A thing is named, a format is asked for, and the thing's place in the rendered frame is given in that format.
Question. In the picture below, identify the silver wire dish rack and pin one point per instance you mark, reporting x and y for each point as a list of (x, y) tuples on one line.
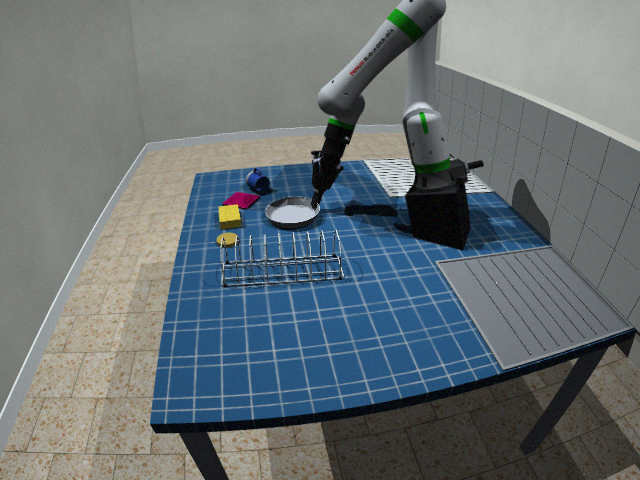
[(294, 248)]

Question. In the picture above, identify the white ribbed draining mat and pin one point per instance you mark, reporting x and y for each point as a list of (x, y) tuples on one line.
[(403, 182)]

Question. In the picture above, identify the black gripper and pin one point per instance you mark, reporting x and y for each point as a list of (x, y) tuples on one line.
[(331, 154)]

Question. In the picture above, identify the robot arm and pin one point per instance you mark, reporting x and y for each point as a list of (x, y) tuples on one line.
[(424, 128)]

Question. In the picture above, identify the white tiled backsplash wall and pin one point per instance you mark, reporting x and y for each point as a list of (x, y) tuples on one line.
[(574, 180)]

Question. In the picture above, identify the blue mug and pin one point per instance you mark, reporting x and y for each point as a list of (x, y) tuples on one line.
[(262, 183)]

